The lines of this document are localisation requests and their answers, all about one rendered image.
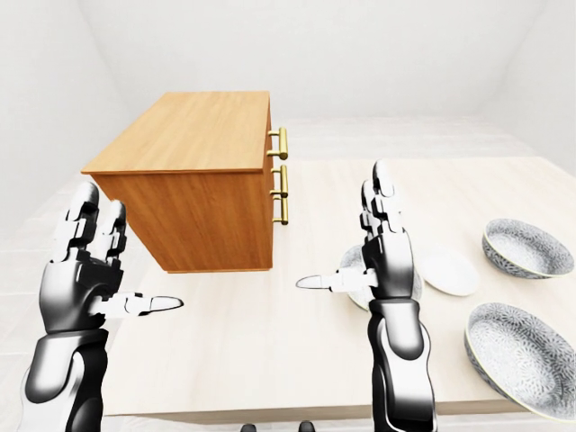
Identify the white plate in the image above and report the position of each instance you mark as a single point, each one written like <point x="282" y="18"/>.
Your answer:
<point x="450" y="272"/>

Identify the small dark shape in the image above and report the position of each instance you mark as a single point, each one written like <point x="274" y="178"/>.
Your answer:
<point x="307" y="426"/>
<point x="248" y="428"/>

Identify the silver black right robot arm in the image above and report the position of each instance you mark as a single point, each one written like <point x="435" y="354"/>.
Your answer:
<point x="400" y="369"/>

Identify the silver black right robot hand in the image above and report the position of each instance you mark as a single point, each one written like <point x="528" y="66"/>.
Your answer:
<point x="389" y="265"/>

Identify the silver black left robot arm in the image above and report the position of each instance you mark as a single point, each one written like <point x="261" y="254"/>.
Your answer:
<point x="63" y="382"/>

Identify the black white patterned bowl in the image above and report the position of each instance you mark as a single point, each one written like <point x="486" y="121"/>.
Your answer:
<point x="524" y="247"/>
<point x="353" y="265"/>
<point x="526" y="351"/>

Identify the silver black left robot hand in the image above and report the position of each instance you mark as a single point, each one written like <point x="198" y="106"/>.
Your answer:
<point x="72" y="279"/>

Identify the wooden cabinet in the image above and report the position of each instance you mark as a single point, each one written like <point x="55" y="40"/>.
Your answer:
<point x="189" y="180"/>

